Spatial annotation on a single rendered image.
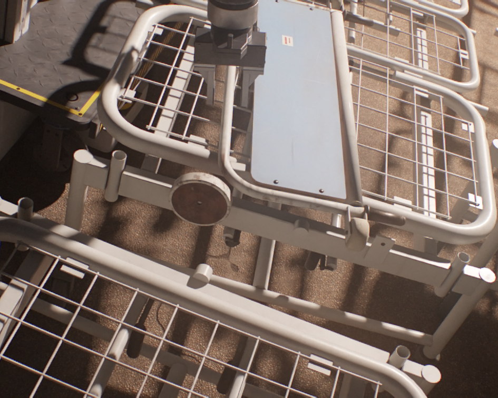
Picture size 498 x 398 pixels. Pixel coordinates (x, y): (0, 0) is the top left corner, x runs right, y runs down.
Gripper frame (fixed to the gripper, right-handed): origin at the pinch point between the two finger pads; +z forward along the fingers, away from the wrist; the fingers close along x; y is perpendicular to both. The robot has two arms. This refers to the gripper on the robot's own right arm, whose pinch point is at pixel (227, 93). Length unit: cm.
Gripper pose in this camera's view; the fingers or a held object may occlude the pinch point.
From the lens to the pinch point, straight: 155.9
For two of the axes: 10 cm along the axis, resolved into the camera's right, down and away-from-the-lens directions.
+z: -0.6, 7.0, 7.1
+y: 0.3, -7.1, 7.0
